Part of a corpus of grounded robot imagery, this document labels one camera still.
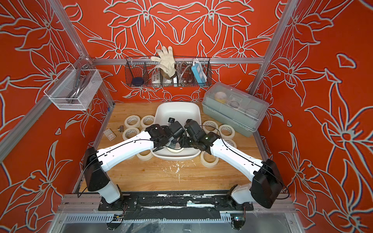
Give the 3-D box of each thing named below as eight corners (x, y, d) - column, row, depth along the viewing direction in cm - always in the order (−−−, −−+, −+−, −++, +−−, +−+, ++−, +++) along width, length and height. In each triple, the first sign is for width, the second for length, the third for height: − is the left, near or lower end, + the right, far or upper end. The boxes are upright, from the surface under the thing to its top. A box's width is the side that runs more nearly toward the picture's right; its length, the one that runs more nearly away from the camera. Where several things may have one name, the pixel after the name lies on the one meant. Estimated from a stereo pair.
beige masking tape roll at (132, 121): (124, 127, 106) (123, 125, 104) (127, 117, 112) (126, 115, 110) (139, 127, 106) (138, 125, 104) (141, 117, 112) (141, 115, 110)
